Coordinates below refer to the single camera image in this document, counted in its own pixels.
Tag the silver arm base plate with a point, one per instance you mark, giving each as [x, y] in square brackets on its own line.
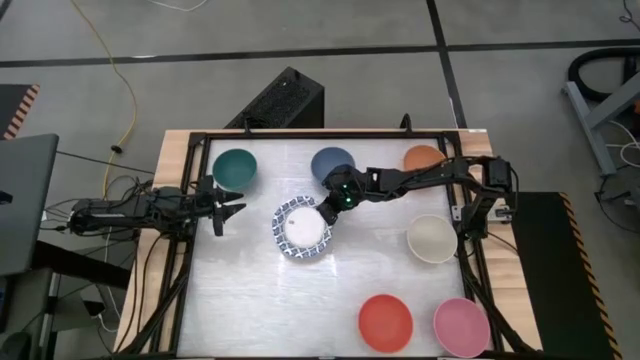
[500, 213]

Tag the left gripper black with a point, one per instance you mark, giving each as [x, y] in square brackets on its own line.
[207, 200]

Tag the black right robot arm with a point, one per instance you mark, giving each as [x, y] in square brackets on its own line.
[430, 177]

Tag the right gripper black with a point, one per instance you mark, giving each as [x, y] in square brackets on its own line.
[347, 187]

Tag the black hazard-striped floor mat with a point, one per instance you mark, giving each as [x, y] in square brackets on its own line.
[550, 275]
[12, 105]

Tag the black frame clamp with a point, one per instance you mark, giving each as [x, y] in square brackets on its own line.
[406, 124]
[246, 126]

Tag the red bowl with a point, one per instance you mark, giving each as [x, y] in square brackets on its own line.
[385, 323]

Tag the slate blue bowl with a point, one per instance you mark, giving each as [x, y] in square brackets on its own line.
[330, 159]

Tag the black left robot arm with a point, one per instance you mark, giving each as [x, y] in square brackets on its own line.
[125, 210]

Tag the blue white patterned bowl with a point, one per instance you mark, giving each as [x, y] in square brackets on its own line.
[302, 230]

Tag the teal bowl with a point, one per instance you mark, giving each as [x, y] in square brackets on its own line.
[234, 169]

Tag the pink bowl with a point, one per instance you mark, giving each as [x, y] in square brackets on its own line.
[461, 327]

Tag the grey desk leg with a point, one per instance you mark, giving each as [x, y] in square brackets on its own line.
[30, 310]

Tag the cream bowl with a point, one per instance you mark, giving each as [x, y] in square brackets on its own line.
[432, 239]

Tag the grey monitor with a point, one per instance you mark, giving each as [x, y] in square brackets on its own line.
[25, 200]

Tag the grey metal stand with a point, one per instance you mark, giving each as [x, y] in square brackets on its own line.
[615, 100]

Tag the black mesh computer tower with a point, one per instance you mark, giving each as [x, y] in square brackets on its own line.
[280, 100]

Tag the orange bowl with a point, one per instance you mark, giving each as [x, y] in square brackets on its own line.
[422, 156]

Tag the black desk crossbar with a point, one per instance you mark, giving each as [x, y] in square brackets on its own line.
[80, 265]

